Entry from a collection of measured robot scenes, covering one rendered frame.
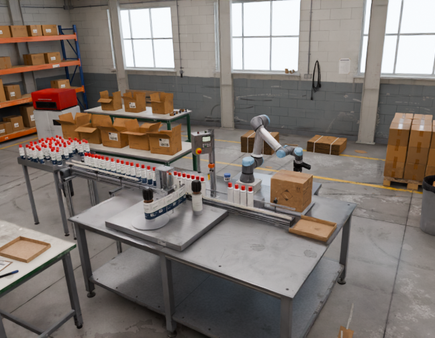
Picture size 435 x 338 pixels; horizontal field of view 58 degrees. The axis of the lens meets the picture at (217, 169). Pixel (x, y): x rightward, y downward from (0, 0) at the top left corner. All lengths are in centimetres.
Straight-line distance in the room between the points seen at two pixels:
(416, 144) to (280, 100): 365
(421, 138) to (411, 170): 50
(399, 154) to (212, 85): 497
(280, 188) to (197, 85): 671
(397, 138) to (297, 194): 311
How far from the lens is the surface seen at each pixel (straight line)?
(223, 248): 295
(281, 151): 355
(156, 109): 783
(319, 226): 329
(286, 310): 263
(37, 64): 1066
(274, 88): 897
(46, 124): 883
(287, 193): 342
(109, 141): 582
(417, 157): 632
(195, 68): 982
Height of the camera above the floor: 239
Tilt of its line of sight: 20 degrees down
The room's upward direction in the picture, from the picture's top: 2 degrees counter-clockwise
